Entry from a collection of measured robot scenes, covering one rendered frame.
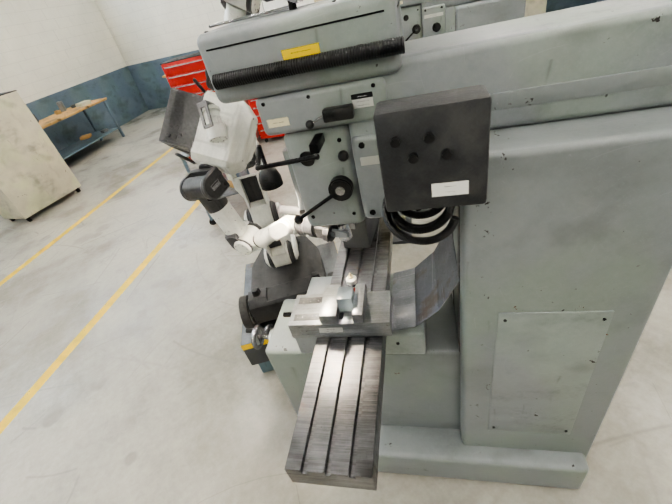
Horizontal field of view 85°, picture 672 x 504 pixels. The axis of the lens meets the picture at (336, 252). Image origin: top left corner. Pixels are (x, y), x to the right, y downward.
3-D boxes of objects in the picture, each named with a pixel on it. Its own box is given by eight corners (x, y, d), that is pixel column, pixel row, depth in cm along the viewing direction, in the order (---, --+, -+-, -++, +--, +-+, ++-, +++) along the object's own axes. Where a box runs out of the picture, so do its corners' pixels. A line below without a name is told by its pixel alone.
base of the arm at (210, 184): (198, 207, 147) (174, 193, 138) (209, 180, 151) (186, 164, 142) (223, 206, 139) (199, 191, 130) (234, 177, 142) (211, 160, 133)
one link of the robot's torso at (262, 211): (253, 226, 204) (222, 144, 180) (284, 218, 204) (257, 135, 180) (252, 239, 190) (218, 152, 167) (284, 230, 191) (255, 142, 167)
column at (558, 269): (461, 466, 172) (462, 158, 81) (452, 378, 209) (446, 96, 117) (582, 476, 160) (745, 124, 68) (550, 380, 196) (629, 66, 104)
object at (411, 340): (300, 354, 148) (292, 335, 141) (317, 294, 175) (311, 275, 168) (426, 356, 136) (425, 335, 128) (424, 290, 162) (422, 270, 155)
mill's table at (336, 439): (291, 482, 99) (283, 469, 94) (350, 225, 194) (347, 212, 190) (376, 490, 93) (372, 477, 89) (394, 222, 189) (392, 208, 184)
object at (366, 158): (364, 222, 109) (348, 138, 94) (371, 183, 128) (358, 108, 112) (429, 216, 104) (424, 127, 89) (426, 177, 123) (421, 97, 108)
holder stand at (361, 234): (344, 248, 166) (335, 211, 154) (355, 221, 182) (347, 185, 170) (370, 248, 161) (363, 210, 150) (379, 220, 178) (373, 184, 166)
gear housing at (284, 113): (264, 138, 98) (252, 100, 92) (288, 109, 116) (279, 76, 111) (390, 119, 89) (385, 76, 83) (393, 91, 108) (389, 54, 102)
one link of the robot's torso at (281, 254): (267, 255, 232) (241, 204, 193) (298, 247, 232) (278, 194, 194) (270, 275, 223) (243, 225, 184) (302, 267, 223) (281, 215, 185)
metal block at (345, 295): (339, 311, 124) (335, 299, 120) (341, 299, 128) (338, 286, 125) (354, 311, 122) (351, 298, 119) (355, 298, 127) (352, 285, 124)
